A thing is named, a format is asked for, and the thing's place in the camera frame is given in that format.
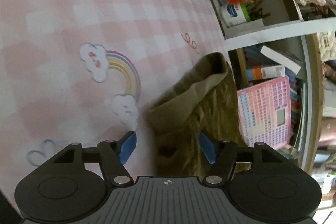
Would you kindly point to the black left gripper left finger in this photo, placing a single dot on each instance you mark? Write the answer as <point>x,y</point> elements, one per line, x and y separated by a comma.
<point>114,155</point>

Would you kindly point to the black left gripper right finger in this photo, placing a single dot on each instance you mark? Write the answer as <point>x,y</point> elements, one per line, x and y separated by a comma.
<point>221,154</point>

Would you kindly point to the olive brown garment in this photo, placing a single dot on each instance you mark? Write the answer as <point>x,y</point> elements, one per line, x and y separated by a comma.
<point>203,100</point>

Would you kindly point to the pink learning tablet toy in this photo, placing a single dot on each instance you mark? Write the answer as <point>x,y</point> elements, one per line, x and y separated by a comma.
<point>264,112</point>

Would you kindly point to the white orange box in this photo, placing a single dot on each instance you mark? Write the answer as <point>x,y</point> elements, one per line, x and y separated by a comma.
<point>265,72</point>

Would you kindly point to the white book leaning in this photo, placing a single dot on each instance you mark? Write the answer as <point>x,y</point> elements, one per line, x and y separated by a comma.
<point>281,59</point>

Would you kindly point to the pink checkered table mat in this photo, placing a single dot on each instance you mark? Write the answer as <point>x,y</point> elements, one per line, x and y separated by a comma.
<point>87,70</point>

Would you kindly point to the white shelf unit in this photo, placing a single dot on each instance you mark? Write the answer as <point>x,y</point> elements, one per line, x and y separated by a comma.
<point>286,24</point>

